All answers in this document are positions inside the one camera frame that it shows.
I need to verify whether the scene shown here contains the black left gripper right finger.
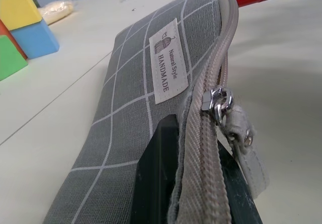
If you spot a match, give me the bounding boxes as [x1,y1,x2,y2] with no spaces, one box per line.
[216,135,264,224]

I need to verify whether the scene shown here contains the green toy block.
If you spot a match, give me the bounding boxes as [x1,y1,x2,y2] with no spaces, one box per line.
[0,34,29,83]

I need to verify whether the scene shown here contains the blue toy block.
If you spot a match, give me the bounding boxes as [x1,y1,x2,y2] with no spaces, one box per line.
[10,20,60,60]

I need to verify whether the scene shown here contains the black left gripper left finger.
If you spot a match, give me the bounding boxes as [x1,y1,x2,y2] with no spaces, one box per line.
[132,114,182,224]

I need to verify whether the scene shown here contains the orange toy block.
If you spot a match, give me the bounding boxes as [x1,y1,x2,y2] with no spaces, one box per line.
[0,19,28,60]

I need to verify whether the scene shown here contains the clear bag with cream contents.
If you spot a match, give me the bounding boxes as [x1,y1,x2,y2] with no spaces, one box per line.
[37,1,76,25]

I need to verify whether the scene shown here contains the yellow toy block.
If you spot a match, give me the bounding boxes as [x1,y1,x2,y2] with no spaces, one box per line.
[0,0,43,31]

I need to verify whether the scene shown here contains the grey grid zipper pouch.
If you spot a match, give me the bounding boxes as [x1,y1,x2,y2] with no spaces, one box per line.
[37,0,271,224]

